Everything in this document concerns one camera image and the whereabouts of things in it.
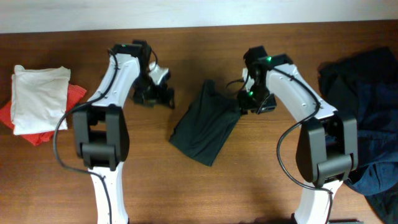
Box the navy blue garment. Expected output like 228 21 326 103
346 83 397 196

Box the dark grey garment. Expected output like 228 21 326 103
365 185 397 224

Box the white folded shirt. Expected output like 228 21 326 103
11 65 71 135

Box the dark green Nike t-shirt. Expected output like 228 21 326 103
169 80 241 167

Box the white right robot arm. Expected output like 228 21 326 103
238 48 358 223

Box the black garment in pile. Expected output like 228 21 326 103
318 47 397 124

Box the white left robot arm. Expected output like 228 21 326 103
73 40 175 223

